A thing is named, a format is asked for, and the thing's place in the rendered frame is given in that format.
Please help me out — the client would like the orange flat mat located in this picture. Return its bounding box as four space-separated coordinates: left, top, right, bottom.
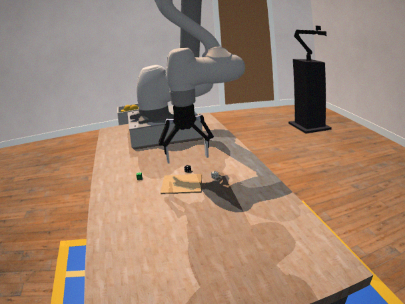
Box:
161 174 202 194

